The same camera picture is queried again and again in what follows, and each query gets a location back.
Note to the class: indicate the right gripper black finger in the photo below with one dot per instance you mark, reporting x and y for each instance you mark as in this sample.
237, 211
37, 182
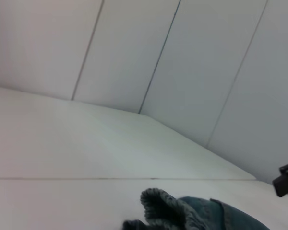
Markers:
286, 184

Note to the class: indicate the blue denim shorts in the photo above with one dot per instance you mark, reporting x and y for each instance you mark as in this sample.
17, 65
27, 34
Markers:
194, 215

